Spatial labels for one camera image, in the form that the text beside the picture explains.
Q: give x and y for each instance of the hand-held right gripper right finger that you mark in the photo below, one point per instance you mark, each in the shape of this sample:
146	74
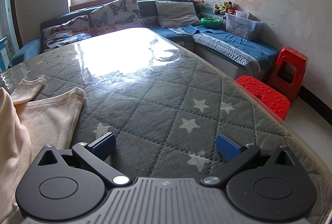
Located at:
228	147

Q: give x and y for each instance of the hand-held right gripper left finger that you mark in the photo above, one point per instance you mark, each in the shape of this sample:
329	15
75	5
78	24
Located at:
103	146

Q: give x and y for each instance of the cream sweater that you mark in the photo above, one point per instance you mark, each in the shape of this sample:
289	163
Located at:
51	120

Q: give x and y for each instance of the red perforated plastic stool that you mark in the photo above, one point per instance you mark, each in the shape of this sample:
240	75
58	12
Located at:
264	94

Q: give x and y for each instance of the blue patterned sofa cover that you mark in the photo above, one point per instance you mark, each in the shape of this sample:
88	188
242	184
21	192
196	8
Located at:
233	45

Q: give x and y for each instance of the red tall plastic stool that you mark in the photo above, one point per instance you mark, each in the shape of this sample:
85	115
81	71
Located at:
290	55

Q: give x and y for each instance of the butterfly print bed pillow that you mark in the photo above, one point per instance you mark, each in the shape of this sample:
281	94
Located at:
64	34

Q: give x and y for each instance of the clear plastic storage box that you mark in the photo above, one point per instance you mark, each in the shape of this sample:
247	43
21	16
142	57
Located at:
241	28

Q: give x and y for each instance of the blue towel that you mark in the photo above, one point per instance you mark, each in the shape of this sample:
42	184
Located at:
192	29

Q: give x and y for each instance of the green plastic bowl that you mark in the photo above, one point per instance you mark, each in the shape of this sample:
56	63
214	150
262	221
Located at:
210	23

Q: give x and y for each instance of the butterfly print cushion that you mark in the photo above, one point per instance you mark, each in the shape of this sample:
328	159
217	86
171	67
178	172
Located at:
116	16

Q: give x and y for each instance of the small white box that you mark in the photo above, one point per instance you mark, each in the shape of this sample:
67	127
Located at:
242	14

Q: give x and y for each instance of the turquoise cabinet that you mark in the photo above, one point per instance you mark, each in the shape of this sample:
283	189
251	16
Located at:
4	55

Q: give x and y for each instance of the orange plush toy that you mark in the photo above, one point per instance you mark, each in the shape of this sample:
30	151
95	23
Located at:
231	11

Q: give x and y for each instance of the grey cushion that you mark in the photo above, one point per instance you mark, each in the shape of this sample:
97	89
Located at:
176	15

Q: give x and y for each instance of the brown teddy bear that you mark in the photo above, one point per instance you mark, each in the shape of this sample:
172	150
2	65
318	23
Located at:
229	4

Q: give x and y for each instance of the blue corner sofa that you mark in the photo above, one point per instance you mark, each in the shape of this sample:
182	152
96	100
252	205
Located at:
147	10

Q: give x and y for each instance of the dark wooden door frame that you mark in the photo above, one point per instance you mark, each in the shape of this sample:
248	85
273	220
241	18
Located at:
14	6

